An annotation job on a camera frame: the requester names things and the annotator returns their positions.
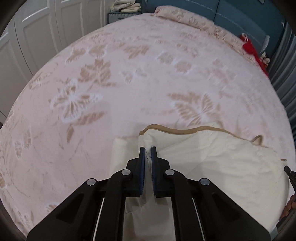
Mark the pink floral pillow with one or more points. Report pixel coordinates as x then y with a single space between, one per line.
225 37
182 16

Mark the pile of beige cloths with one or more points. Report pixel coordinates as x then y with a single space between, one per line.
126 6

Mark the red fabric item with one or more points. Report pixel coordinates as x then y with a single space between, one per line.
250 49

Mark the grey curtain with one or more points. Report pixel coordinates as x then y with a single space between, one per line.
282 73

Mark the small plush toys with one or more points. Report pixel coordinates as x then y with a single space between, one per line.
265 59

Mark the grey bedside table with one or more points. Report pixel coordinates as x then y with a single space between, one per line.
116 16

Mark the pink butterfly bedspread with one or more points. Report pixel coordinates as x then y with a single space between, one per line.
114 83

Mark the right pink floral pillow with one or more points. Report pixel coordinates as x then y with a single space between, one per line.
225 37

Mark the white panelled wardrobe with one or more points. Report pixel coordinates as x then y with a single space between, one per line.
36 33

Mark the cream quilted zip jacket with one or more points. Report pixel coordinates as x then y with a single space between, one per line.
250 173

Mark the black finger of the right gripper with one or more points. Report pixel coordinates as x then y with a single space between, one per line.
292 177

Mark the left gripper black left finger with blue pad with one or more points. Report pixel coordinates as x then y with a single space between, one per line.
95 210

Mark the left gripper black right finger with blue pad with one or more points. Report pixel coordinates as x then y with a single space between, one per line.
201 211

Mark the left pink floral pillow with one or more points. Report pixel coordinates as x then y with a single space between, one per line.
182 16

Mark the teal upholstered headboard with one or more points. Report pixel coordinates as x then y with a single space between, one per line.
262 22

